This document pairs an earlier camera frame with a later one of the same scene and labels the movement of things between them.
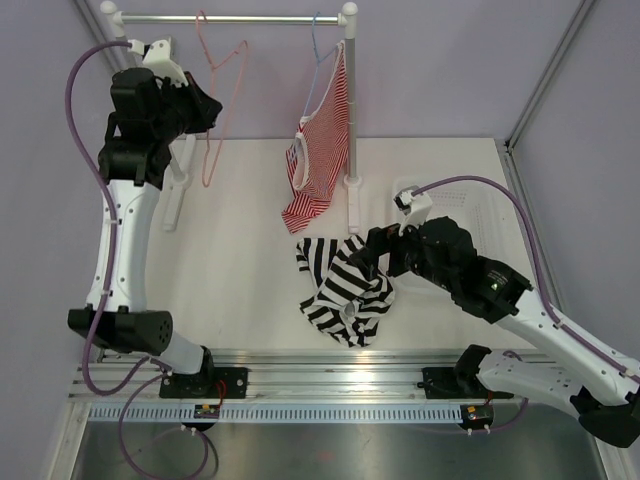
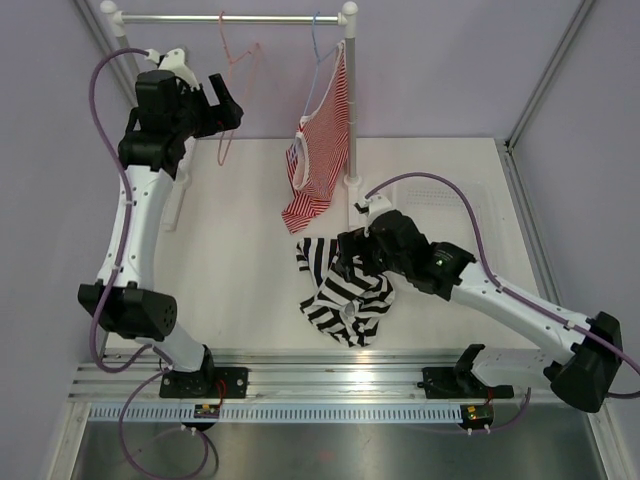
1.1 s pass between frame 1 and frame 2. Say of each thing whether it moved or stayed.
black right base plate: stayed
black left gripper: moved
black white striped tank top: stayed
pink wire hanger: moved
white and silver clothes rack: stayed
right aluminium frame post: stayed
